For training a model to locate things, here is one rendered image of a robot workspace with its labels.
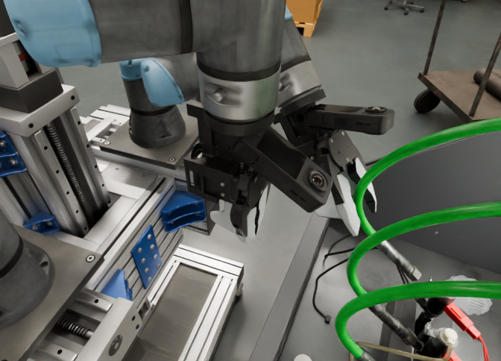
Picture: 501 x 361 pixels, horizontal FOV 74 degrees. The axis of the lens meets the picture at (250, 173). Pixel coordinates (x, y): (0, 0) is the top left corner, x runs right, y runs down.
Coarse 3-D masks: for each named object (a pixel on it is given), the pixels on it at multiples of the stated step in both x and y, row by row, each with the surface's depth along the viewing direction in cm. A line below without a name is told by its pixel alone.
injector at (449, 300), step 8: (424, 304) 56; (432, 304) 55; (440, 304) 54; (448, 304) 53; (424, 312) 58; (432, 312) 55; (440, 312) 55; (416, 320) 61; (424, 320) 58; (416, 328) 61
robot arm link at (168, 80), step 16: (144, 64) 50; (160, 64) 50; (176, 64) 50; (192, 64) 51; (144, 80) 53; (160, 80) 49; (176, 80) 50; (192, 80) 51; (160, 96) 51; (176, 96) 52; (192, 96) 53
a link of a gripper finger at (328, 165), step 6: (324, 156) 46; (324, 162) 46; (330, 162) 46; (324, 168) 46; (330, 168) 45; (336, 168) 47; (330, 174) 45; (336, 174) 46; (336, 180) 46; (336, 186) 45; (336, 192) 46; (336, 198) 46; (342, 198) 45; (336, 204) 46
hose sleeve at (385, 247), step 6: (378, 246) 52; (384, 246) 52; (390, 246) 52; (384, 252) 53; (390, 252) 52; (396, 252) 52; (390, 258) 53; (396, 258) 52; (402, 258) 53; (396, 264) 53; (402, 264) 53; (408, 264) 53; (402, 270) 54; (408, 270) 53
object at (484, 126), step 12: (492, 120) 35; (444, 132) 38; (456, 132) 37; (468, 132) 36; (480, 132) 36; (408, 144) 41; (420, 144) 40; (432, 144) 39; (396, 156) 42; (372, 168) 45; (384, 168) 44; (360, 180) 47; (360, 192) 48; (360, 204) 49; (360, 216) 51; (372, 228) 52
